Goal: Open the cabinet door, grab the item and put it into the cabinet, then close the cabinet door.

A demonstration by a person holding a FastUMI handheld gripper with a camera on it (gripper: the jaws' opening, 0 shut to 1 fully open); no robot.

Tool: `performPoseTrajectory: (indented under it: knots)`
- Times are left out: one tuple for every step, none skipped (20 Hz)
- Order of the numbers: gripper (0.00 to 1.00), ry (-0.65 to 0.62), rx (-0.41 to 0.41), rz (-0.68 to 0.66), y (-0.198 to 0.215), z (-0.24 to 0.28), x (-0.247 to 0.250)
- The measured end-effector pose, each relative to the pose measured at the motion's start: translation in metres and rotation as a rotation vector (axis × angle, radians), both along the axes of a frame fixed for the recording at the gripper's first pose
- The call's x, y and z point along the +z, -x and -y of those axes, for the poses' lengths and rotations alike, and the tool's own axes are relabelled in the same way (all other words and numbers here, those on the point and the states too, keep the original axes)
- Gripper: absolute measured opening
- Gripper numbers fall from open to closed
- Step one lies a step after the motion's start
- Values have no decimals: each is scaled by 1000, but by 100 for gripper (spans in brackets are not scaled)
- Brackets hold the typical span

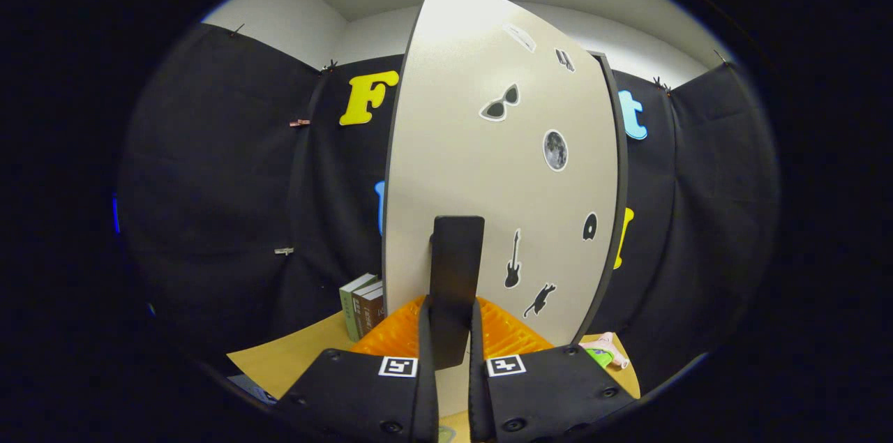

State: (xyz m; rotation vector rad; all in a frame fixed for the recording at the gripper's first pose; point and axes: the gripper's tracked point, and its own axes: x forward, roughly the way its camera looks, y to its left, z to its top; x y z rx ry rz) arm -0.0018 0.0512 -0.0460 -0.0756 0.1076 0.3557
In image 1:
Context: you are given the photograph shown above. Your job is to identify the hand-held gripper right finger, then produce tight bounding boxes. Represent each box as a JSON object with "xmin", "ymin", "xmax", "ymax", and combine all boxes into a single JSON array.
[{"xmin": 467, "ymin": 295, "xmax": 638, "ymax": 443}]

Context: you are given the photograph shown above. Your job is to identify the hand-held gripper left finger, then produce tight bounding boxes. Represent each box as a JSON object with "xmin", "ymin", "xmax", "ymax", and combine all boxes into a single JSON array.
[{"xmin": 274, "ymin": 294, "xmax": 441, "ymax": 443}]

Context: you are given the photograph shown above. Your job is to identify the green book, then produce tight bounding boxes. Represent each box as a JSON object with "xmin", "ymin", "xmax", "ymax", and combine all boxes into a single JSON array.
[{"xmin": 339, "ymin": 273, "xmax": 377, "ymax": 343}]

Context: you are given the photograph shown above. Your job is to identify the green and white plush toy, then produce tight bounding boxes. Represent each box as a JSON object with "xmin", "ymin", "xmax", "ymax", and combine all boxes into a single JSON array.
[{"xmin": 579, "ymin": 331, "xmax": 630, "ymax": 370}]

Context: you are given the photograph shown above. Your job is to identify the black door handle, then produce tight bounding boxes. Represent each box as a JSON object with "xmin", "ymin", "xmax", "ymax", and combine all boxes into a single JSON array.
[{"xmin": 427, "ymin": 215, "xmax": 486, "ymax": 370}]

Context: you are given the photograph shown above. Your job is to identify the grey cabinet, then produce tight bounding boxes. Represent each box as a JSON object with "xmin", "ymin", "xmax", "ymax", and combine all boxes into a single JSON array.
[{"xmin": 590, "ymin": 51, "xmax": 630, "ymax": 346}]

